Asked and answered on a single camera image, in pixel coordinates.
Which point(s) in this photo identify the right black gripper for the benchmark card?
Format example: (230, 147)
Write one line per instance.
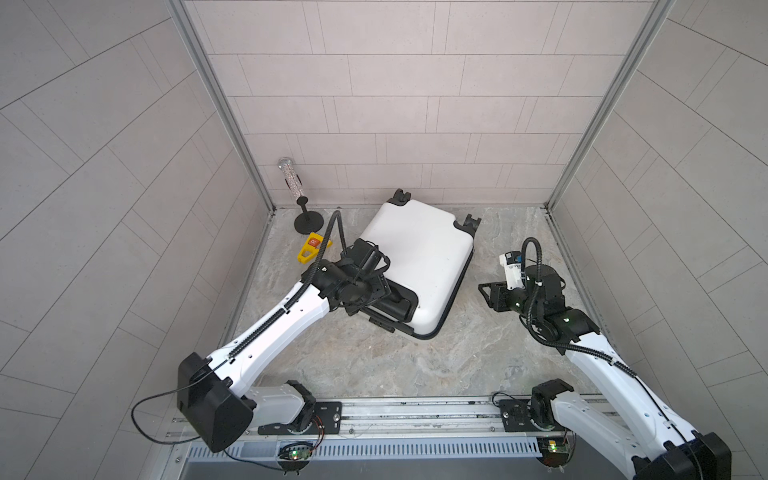
(497, 292)

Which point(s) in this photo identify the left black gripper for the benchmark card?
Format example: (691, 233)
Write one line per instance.
(380, 287)

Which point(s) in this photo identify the white hard-shell suitcase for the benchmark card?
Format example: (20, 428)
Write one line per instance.
(430, 252)

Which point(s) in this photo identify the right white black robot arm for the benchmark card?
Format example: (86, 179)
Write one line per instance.
(653, 442)

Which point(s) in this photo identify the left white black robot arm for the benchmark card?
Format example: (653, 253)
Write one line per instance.
(213, 391)

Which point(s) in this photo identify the yellow triangular block holder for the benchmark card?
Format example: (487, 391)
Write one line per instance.
(307, 253)

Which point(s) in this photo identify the black stand with clear tube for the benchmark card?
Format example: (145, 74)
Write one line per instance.
(307, 221)

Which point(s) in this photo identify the right circuit board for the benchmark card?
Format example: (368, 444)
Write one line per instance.
(555, 452)

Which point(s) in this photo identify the circuit board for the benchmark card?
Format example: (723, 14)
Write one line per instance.
(296, 452)
(555, 452)

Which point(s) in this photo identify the left circuit board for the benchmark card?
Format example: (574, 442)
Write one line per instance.
(296, 452)

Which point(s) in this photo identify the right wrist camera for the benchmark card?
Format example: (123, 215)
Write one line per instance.
(511, 263)

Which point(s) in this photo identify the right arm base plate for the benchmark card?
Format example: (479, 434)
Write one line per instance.
(516, 417)

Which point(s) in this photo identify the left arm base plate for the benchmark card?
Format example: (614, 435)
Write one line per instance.
(314, 418)

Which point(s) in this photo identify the aluminium mounting rail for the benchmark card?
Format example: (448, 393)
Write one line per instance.
(440, 426)

